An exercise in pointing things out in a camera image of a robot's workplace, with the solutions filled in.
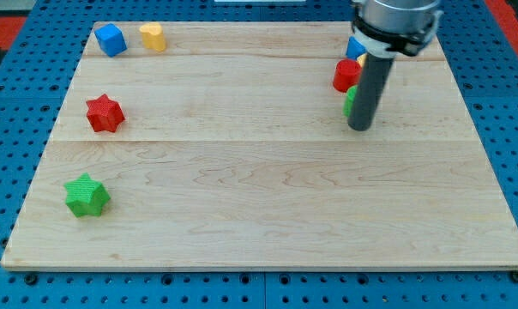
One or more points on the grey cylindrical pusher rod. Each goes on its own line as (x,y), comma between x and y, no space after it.
(371,84)

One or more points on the green star block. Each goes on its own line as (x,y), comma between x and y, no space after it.
(86,196)

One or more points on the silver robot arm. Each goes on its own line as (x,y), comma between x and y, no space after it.
(387,28)

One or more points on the red star block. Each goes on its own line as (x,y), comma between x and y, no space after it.
(104,114)

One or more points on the yellow block behind rod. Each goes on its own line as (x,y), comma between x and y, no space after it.
(361,59)

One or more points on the red cylinder block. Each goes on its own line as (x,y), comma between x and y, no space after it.
(347,73)

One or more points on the blue block behind rod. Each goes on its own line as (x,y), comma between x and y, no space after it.
(354,48)

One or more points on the green cylinder block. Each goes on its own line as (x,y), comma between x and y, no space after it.
(349,99)

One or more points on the light wooden board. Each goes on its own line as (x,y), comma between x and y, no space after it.
(234,155)

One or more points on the yellow heart block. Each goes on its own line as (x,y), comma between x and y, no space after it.
(152,36)

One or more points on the blue cube block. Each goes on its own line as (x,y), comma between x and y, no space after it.
(111,40)

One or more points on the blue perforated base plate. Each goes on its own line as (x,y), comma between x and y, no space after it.
(480,38)

